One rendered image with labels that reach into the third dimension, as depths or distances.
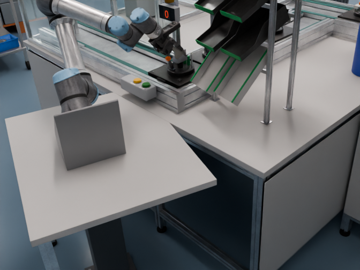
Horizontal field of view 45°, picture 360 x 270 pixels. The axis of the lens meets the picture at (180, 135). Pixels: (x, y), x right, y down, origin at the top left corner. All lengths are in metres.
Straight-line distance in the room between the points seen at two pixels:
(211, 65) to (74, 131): 0.72
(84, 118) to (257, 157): 0.71
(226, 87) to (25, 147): 0.93
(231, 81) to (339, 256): 1.21
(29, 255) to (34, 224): 1.15
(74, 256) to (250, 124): 1.30
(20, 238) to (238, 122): 1.55
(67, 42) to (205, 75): 0.65
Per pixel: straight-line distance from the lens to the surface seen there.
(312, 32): 2.85
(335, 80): 2.46
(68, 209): 1.65
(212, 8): 1.89
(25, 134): 2.15
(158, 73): 2.26
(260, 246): 2.02
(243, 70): 1.96
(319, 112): 2.14
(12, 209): 3.13
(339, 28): 3.03
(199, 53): 2.46
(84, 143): 1.78
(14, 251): 2.84
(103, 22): 1.91
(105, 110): 1.74
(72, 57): 2.06
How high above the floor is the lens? 1.93
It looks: 33 degrees down
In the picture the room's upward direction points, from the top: 4 degrees counter-clockwise
